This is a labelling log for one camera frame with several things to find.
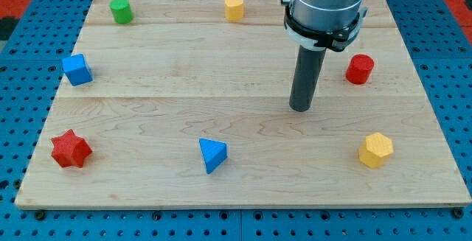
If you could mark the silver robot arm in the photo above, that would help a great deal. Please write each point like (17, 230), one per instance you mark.
(323, 24)

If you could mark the yellow hexagon block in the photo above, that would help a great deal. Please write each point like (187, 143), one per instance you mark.
(375, 150)

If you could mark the blue triangle block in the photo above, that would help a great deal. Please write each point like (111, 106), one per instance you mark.
(214, 153)

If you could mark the light wooden board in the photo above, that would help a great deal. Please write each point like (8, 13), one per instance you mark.
(180, 72)

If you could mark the dark grey cylindrical pointer rod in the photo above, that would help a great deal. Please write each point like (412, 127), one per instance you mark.
(308, 67)

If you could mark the yellow heart block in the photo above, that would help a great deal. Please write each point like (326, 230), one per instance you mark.
(234, 9)

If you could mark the red cylinder block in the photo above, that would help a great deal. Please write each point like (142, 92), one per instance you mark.
(359, 69)

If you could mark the green cylinder block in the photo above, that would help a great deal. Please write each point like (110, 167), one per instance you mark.
(121, 11)

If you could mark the blue cube block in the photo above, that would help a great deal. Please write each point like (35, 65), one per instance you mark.
(77, 70)

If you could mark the red star block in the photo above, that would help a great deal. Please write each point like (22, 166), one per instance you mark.
(70, 150)

